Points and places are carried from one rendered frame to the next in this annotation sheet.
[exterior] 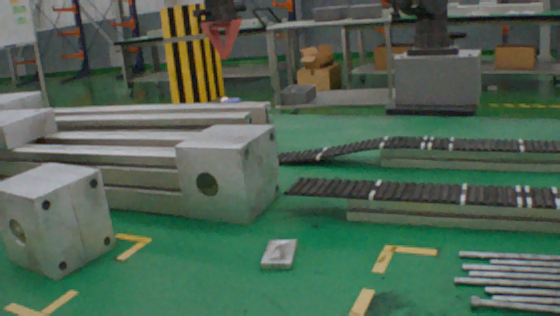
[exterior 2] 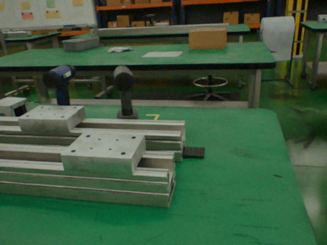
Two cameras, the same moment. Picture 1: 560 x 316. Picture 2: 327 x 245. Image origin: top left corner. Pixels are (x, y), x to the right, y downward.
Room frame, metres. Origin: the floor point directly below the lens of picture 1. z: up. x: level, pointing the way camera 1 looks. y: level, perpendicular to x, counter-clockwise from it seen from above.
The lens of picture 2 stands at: (1.66, 0.63, 1.20)
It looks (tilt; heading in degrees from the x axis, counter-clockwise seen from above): 23 degrees down; 169
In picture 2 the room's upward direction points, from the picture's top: 4 degrees counter-clockwise
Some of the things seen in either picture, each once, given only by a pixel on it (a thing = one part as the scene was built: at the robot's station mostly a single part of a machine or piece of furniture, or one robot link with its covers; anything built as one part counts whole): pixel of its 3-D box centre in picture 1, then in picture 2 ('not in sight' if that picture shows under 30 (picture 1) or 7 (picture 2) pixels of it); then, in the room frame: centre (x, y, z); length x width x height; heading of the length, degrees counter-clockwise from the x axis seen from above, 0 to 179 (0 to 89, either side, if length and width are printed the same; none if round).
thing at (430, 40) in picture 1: (431, 36); not in sight; (1.14, -0.39, 0.93); 0.12 x 0.09 x 0.08; 72
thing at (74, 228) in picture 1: (60, 213); (9, 113); (0.51, 0.25, 0.83); 0.11 x 0.10 x 0.10; 147
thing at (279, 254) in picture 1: (279, 254); not in sight; (0.45, 0.01, 0.78); 0.05 x 0.03 x 0.01; 169
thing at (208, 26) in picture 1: (225, 34); not in sight; (0.98, 0.07, 0.98); 0.07 x 0.07 x 0.09; 65
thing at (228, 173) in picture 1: (234, 168); not in sight; (0.62, 0.05, 0.83); 0.12 x 0.09 x 0.10; 155
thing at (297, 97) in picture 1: (329, 66); not in sight; (3.90, -0.49, 0.50); 1.03 x 0.55 x 1.01; 75
